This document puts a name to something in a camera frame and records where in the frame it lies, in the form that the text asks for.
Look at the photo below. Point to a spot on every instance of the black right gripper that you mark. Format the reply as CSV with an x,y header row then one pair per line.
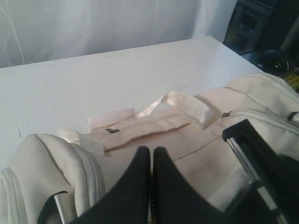
x,y
275,176

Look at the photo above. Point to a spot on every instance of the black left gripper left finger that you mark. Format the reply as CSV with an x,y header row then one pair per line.
x,y
127,202

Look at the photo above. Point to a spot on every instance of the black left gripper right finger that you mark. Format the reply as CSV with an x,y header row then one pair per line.
x,y
174,200

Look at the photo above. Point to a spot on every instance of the cream duffel bag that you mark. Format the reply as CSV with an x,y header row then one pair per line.
x,y
54,180

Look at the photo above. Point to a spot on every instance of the white backdrop curtain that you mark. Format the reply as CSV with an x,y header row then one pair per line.
x,y
34,31

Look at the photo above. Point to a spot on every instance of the dark window frame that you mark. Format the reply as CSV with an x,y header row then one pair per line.
x,y
258,26

